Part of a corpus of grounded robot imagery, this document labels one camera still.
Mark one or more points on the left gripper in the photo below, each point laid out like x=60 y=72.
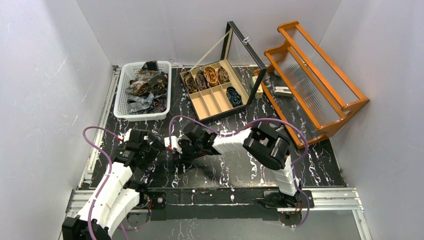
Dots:
x=145 y=147

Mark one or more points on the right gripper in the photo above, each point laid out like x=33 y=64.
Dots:
x=185 y=149

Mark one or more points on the red patterned tie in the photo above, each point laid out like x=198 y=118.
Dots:
x=189 y=156

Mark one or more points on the blue green tie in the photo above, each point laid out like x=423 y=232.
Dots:
x=234 y=97

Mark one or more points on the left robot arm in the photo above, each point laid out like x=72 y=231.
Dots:
x=117 y=193

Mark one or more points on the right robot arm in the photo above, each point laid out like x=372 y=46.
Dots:
x=269 y=147

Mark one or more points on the pile of patterned ties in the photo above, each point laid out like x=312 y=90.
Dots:
x=147 y=93

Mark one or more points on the wooden tie storage box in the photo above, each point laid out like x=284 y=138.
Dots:
x=211 y=104

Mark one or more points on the rolled dark striped tie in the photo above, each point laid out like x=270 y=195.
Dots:
x=190 y=83

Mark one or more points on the rolled purple patterned tie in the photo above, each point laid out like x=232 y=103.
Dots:
x=201 y=81

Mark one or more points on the rolled orange tie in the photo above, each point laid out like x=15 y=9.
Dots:
x=211 y=76

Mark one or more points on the rolled brown patterned tie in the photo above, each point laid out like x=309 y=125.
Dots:
x=222 y=75

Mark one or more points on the white plastic basket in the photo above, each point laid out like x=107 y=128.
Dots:
x=128 y=73

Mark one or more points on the small cream box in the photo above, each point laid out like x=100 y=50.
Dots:
x=259 y=91

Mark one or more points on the glass box lid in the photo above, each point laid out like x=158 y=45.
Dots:
x=242 y=63

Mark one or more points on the white stapler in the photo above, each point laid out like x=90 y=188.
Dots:
x=283 y=91

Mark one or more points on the orange wooden rack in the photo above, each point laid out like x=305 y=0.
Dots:
x=324 y=92

